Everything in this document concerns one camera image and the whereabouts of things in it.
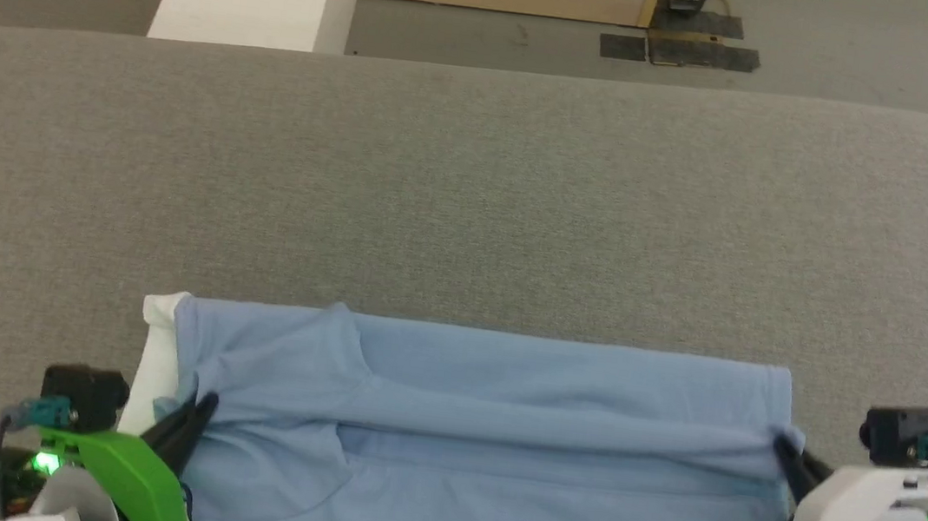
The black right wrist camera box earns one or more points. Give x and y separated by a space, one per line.
903 435

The light blue white-collared shirt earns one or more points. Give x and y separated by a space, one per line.
476 463

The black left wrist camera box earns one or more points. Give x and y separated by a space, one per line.
86 394

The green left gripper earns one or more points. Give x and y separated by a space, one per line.
129 476

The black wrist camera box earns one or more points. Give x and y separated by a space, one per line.
86 394
903 435

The small black floor mat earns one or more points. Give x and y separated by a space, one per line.
624 46

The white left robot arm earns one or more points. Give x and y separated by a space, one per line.
64 508

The large black floor mat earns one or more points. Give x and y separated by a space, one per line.
702 47

